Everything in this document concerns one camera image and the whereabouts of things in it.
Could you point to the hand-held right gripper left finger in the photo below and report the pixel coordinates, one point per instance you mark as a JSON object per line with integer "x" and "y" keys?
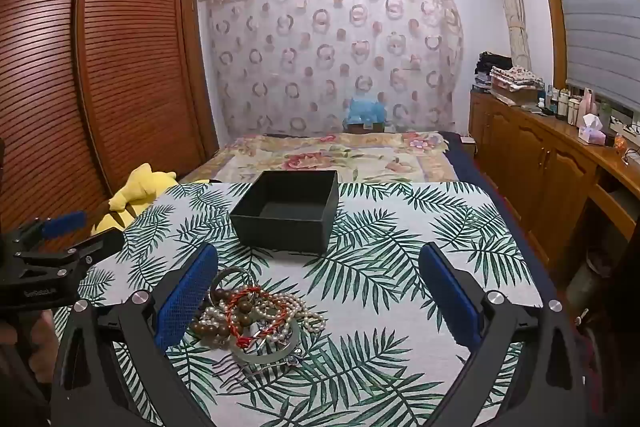
{"x": 185, "y": 292}

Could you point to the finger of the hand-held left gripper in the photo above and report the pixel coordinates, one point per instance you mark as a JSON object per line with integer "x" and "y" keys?
{"x": 95, "y": 249}
{"x": 62, "y": 222}

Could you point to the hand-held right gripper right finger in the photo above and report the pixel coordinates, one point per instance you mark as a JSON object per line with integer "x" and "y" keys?
{"x": 450, "y": 297}

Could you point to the silver bangle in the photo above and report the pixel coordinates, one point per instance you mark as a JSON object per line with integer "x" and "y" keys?
{"x": 227, "y": 274}
{"x": 270, "y": 353}

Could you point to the black box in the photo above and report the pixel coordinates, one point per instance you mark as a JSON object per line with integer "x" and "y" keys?
{"x": 280, "y": 207}

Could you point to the person's left hand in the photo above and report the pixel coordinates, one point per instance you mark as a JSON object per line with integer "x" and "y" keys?
{"x": 44, "y": 337}

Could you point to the yellow plush toy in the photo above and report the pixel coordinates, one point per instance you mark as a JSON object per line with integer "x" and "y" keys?
{"x": 135, "y": 194}

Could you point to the leaf print tablecloth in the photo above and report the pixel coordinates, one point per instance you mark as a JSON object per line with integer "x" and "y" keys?
{"x": 380, "y": 307}

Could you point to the navy bed sheet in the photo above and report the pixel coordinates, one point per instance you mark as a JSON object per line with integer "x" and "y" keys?
{"x": 475, "y": 167}

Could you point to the wooden cabinet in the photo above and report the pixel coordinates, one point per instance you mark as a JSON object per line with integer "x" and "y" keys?
{"x": 530, "y": 157}

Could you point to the wooden louvered wardrobe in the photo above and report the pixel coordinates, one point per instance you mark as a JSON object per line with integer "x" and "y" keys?
{"x": 125, "y": 57}

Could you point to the small cardboard box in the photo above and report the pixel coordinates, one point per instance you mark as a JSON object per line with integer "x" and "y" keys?
{"x": 362, "y": 128}

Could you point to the floral bed blanket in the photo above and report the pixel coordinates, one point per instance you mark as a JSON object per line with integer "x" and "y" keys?
{"x": 320, "y": 157}

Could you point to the blue plush toy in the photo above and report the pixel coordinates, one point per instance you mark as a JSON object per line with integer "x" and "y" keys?
{"x": 365, "y": 109}

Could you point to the beige storage box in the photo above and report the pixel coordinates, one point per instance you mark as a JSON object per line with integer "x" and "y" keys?
{"x": 515, "y": 97}

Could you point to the pink tissue box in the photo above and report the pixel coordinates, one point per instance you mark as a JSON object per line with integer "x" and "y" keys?
{"x": 592, "y": 134}

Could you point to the row of toiletry bottles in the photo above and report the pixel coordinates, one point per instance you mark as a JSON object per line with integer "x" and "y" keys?
{"x": 565, "y": 104}

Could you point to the folded floral cloth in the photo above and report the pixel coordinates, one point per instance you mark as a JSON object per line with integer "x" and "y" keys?
{"x": 515, "y": 77}

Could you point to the stack of dark clothes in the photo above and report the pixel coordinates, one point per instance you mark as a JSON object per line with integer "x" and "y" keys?
{"x": 492, "y": 64}

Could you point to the circle print curtain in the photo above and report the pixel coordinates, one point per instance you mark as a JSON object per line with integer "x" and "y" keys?
{"x": 325, "y": 57}

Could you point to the grey window blind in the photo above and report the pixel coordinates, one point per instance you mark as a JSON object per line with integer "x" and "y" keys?
{"x": 590, "y": 7}

